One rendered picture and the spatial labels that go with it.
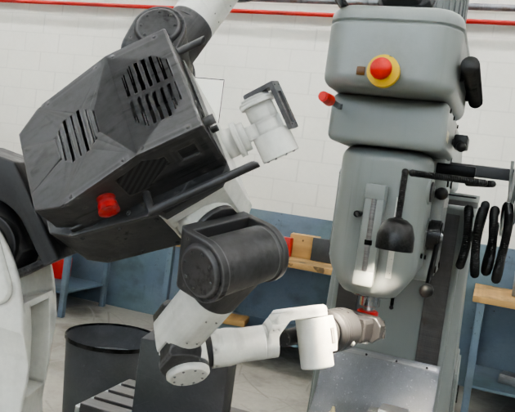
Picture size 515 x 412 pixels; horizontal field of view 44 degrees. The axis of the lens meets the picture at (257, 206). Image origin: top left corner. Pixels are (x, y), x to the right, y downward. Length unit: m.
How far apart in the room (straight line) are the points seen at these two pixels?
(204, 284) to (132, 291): 5.71
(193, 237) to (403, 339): 1.04
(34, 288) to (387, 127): 0.75
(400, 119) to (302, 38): 4.75
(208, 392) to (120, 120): 0.82
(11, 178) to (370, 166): 0.71
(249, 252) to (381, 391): 0.98
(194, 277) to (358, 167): 0.56
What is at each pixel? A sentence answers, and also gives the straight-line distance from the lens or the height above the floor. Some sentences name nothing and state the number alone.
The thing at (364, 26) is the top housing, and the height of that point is 1.84.
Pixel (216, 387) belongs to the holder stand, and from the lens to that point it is 1.57.
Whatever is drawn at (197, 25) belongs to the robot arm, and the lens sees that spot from 1.24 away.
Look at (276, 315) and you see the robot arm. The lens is 1.24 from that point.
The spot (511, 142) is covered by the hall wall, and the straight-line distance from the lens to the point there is 5.66.
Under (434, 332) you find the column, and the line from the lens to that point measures 1.84.
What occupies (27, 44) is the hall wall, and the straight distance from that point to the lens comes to 7.52.
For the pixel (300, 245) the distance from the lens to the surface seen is 5.36.
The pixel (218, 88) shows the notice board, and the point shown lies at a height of 2.28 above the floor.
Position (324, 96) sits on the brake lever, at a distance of 1.23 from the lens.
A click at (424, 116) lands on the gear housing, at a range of 1.33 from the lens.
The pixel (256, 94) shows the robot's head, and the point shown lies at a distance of 1.10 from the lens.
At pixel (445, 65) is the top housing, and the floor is 1.78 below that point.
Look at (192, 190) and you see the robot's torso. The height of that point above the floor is 1.50.
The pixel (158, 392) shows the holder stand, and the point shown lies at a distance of 1.61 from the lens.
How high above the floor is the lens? 1.54
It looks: 3 degrees down
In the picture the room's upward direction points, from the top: 8 degrees clockwise
